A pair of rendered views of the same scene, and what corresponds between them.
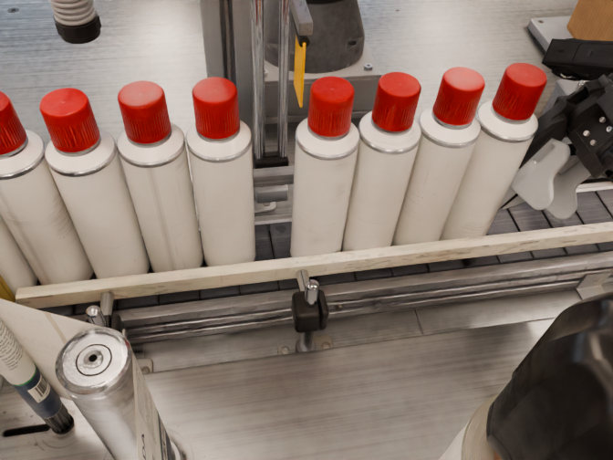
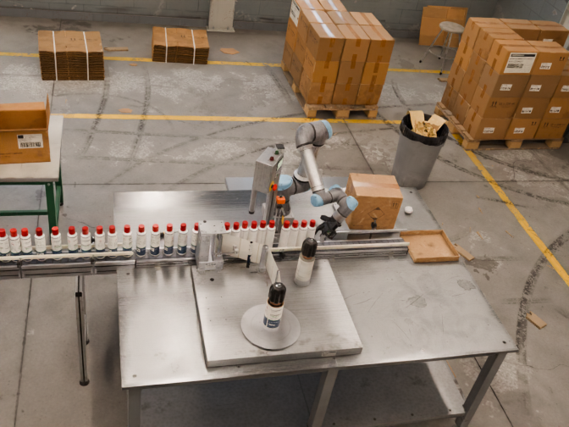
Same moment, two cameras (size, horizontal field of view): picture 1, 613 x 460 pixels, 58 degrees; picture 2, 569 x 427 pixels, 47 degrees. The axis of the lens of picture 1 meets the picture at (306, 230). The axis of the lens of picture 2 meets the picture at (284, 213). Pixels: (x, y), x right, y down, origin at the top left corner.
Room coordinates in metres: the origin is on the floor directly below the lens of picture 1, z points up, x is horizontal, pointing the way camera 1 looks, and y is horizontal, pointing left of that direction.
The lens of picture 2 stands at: (-2.57, 0.32, 3.36)
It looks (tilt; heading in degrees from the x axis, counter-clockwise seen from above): 37 degrees down; 354
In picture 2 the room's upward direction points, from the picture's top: 11 degrees clockwise
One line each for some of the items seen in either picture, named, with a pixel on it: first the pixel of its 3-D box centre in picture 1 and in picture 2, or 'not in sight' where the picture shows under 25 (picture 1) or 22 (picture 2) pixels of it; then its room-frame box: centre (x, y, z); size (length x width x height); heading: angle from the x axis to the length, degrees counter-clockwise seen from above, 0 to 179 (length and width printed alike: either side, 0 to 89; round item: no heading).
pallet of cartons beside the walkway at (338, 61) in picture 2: not in sight; (333, 56); (4.22, -0.61, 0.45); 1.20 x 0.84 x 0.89; 15
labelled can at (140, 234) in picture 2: not in sight; (140, 240); (0.15, 0.78, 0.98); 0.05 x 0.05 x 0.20
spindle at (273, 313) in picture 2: not in sight; (274, 306); (-0.28, 0.04, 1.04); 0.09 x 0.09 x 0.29
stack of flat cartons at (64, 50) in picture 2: not in sight; (71, 55); (3.94, 2.20, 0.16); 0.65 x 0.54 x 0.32; 108
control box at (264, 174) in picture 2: not in sight; (267, 170); (0.40, 0.14, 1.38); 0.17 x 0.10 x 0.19; 159
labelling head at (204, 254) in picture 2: not in sight; (210, 244); (0.15, 0.40, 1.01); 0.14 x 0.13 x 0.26; 104
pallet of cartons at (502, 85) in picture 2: not in sight; (513, 85); (3.85, -2.54, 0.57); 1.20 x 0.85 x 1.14; 105
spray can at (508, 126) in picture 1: (486, 167); (310, 234); (0.38, -0.16, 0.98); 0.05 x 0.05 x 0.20
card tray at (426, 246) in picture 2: not in sight; (428, 245); (0.57, -0.95, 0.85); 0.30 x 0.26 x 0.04; 104
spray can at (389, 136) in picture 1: (379, 178); (293, 235); (0.35, -0.06, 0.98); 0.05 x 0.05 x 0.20
